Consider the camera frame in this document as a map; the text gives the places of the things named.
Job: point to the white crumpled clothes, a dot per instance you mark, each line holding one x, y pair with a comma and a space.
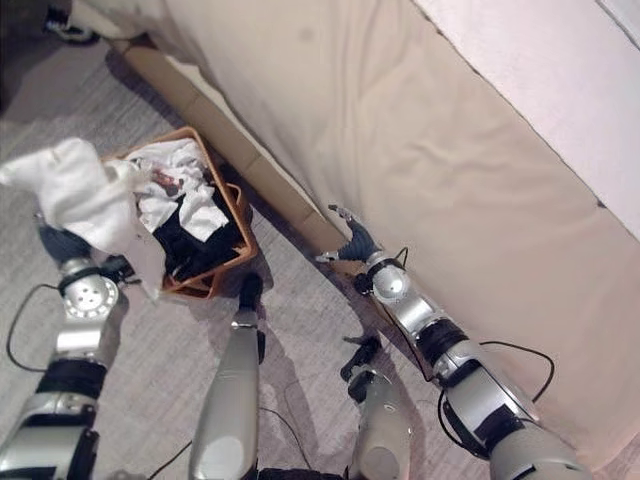
192, 155

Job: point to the robot leg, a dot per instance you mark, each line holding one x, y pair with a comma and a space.
380, 415
235, 375

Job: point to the white garment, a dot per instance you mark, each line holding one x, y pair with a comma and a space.
75, 190

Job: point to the robot left leg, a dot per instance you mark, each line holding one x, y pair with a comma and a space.
235, 375

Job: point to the red-brown patterned cloth piece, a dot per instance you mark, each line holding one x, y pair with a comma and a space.
167, 182

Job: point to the black robot waist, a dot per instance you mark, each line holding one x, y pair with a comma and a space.
300, 475

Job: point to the orange plastic laundry basket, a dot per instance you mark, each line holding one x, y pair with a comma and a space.
200, 289

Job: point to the beige bed sheet mattress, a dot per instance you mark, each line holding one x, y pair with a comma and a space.
400, 125

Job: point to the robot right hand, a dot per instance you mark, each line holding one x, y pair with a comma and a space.
361, 241

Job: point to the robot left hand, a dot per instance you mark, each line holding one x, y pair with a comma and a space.
65, 245

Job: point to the black clothes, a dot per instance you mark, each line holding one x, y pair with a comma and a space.
210, 250

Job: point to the black and white shoe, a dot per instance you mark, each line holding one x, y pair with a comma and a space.
70, 31

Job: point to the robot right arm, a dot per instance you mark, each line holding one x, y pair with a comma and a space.
400, 287

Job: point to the pale pink duvet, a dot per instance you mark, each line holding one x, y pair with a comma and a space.
550, 75

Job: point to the robot right leg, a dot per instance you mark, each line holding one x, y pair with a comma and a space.
380, 415

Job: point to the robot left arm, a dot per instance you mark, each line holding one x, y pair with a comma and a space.
87, 300

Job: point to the white hanging fabric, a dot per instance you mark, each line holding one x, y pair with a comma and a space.
107, 17

